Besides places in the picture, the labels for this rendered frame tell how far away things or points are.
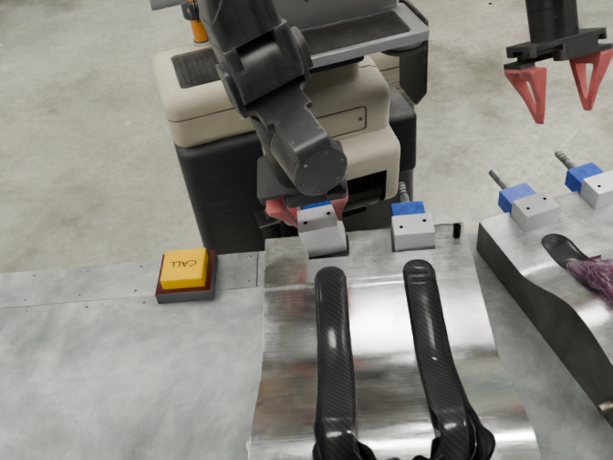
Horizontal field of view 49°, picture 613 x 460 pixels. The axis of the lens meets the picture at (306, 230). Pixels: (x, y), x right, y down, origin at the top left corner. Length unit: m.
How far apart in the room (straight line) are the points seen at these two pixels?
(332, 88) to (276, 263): 0.40
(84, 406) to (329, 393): 0.33
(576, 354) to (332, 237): 0.31
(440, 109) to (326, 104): 1.61
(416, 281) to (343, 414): 0.22
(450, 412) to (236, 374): 0.30
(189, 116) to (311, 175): 0.77
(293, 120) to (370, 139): 0.55
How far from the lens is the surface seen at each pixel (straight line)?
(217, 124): 1.41
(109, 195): 2.55
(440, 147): 2.52
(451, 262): 0.85
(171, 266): 0.97
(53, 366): 0.97
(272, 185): 0.77
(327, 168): 0.65
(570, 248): 0.94
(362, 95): 1.16
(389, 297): 0.81
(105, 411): 0.89
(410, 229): 0.85
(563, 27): 0.89
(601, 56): 0.91
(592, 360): 0.82
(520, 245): 0.93
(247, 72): 0.64
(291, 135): 0.64
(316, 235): 0.83
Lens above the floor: 1.50
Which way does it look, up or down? 43 degrees down
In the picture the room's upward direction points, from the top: 8 degrees counter-clockwise
